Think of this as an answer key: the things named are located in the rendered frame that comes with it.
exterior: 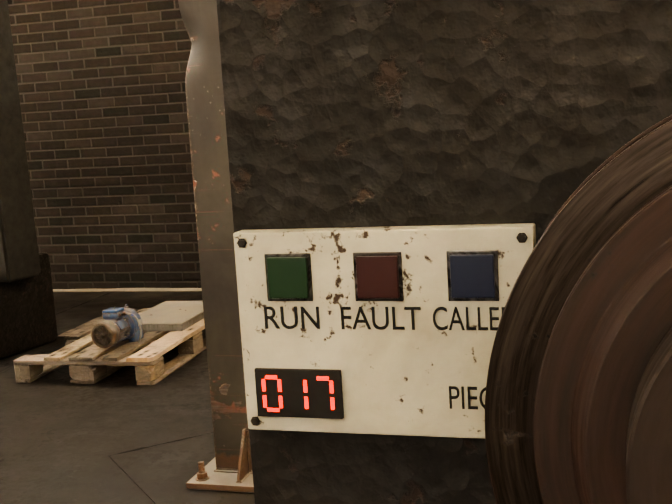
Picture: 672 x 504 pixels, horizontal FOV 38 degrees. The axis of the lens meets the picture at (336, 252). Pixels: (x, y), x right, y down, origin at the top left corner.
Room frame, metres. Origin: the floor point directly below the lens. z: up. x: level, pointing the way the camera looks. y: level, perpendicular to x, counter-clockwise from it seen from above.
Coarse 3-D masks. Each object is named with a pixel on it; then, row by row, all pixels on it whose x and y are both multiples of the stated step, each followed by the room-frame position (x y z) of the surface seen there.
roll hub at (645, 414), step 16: (656, 352) 0.58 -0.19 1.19; (656, 368) 0.55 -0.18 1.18; (640, 384) 0.58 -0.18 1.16; (656, 384) 0.55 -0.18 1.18; (640, 400) 0.55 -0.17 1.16; (656, 400) 0.55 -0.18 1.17; (640, 416) 0.55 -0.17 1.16; (656, 416) 0.55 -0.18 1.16; (640, 432) 0.55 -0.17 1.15; (656, 432) 0.55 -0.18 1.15; (640, 448) 0.55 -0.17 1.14; (656, 448) 0.55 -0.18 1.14; (640, 464) 0.55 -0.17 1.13; (656, 464) 0.55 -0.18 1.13; (640, 480) 0.55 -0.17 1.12; (656, 480) 0.55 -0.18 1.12; (640, 496) 0.55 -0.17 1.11; (656, 496) 0.55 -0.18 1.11
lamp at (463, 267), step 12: (456, 264) 0.79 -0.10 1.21; (468, 264) 0.79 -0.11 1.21; (480, 264) 0.79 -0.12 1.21; (492, 264) 0.78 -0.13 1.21; (456, 276) 0.79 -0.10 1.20; (468, 276) 0.79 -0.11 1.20; (480, 276) 0.79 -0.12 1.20; (492, 276) 0.78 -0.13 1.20; (456, 288) 0.79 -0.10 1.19; (468, 288) 0.79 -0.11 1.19; (480, 288) 0.79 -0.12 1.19; (492, 288) 0.78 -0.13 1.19
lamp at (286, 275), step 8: (272, 264) 0.84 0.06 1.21; (280, 264) 0.84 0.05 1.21; (288, 264) 0.84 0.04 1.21; (296, 264) 0.83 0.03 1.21; (304, 264) 0.83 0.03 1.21; (272, 272) 0.84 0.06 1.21; (280, 272) 0.84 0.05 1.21; (288, 272) 0.84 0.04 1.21; (296, 272) 0.83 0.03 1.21; (304, 272) 0.83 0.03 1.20; (272, 280) 0.84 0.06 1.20; (280, 280) 0.84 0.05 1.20; (288, 280) 0.84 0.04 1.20; (296, 280) 0.83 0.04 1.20; (304, 280) 0.83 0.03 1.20; (272, 288) 0.84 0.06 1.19; (280, 288) 0.84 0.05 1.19; (288, 288) 0.84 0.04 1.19; (296, 288) 0.83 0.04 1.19; (304, 288) 0.83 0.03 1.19; (272, 296) 0.84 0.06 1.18; (280, 296) 0.84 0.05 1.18; (288, 296) 0.84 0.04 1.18; (296, 296) 0.83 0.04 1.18; (304, 296) 0.83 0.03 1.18
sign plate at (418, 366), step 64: (256, 256) 0.85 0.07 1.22; (320, 256) 0.83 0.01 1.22; (448, 256) 0.80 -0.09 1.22; (512, 256) 0.78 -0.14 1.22; (256, 320) 0.85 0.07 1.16; (320, 320) 0.83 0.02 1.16; (384, 320) 0.82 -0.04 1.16; (448, 320) 0.80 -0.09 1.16; (256, 384) 0.85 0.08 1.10; (320, 384) 0.83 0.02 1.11; (384, 384) 0.82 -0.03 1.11; (448, 384) 0.80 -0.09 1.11
